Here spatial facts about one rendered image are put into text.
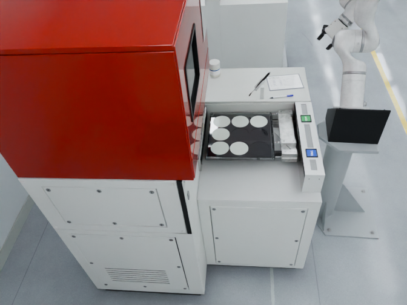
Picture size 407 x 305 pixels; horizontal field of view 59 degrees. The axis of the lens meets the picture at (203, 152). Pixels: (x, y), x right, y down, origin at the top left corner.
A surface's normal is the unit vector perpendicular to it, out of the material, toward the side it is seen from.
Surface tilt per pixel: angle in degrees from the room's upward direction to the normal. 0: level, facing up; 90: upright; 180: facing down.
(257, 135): 0
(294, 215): 90
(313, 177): 90
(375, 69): 0
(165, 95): 90
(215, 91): 0
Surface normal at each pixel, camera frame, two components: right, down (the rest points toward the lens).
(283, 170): -0.07, -0.68
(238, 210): -0.08, 0.73
